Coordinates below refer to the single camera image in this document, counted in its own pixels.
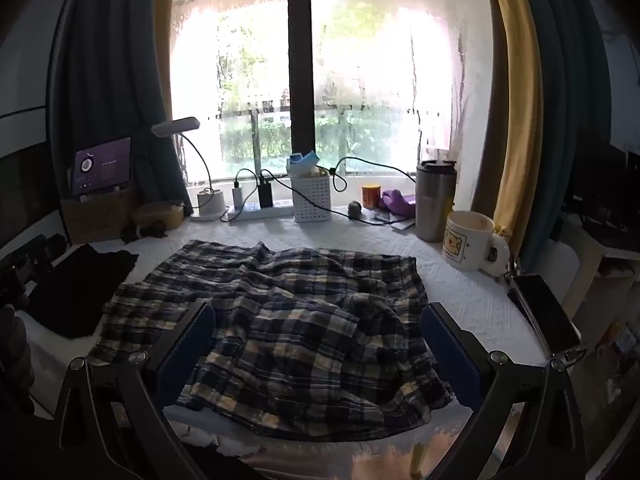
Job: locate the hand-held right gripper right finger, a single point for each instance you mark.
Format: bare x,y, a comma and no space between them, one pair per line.
450,355

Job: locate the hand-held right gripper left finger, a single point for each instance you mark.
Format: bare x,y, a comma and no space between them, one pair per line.
185,347

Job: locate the plaid pants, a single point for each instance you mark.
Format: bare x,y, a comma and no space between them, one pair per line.
300,300

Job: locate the person's left hand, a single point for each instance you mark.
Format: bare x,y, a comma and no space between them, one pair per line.
12,355

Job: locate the black folded cloth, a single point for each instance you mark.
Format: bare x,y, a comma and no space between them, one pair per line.
80,285

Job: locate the white quilted mat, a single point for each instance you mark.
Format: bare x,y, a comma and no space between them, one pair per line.
450,280

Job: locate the cardboard box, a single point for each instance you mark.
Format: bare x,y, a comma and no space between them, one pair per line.
100,217

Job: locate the black smartphone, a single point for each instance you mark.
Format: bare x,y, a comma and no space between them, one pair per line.
545,310

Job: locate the white cartoon mug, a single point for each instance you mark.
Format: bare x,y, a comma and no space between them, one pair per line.
465,240

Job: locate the tablet with purple screen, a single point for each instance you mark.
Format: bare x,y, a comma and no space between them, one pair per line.
102,165

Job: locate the beige lidded bowl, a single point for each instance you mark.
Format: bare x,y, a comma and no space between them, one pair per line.
160,216

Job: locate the white power strip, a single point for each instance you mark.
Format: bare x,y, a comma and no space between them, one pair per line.
250,212

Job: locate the steel tumbler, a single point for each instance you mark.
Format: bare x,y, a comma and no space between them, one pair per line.
435,200

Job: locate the white charger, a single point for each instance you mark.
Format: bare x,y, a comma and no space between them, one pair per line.
237,195

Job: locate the purple cloth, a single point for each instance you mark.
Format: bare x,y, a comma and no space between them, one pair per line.
397,201

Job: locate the small grey ball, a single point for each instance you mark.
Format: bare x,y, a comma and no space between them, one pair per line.
355,210

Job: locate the black charger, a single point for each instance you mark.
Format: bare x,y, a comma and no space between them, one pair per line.
265,192

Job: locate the orange jar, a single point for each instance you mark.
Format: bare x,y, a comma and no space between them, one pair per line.
371,196

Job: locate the white perforated basket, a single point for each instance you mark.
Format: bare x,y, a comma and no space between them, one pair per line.
312,202

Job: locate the white desk lamp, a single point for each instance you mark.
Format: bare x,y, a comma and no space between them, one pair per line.
175,126

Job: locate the blue face mask pack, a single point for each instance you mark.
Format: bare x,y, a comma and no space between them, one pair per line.
302,160

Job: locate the yellow curtain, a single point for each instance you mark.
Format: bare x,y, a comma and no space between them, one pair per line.
164,35
520,110

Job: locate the dark window post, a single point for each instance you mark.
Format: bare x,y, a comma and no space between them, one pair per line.
300,60

